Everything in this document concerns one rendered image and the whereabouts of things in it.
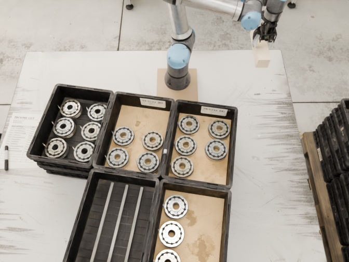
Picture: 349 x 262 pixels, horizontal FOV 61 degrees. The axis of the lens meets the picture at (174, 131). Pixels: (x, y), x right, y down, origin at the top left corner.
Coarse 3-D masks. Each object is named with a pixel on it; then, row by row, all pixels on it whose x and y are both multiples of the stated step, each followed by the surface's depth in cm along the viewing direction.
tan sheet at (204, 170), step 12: (204, 120) 147; (228, 120) 147; (204, 132) 144; (204, 144) 141; (228, 144) 141; (192, 156) 138; (204, 156) 138; (204, 168) 135; (216, 168) 135; (204, 180) 133; (216, 180) 133
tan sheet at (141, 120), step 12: (132, 108) 150; (144, 108) 150; (120, 120) 147; (132, 120) 147; (144, 120) 147; (156, 120) 147; (144, 132) 144; (132, 144) 141; (132, 156) 138; (132, 168) 135
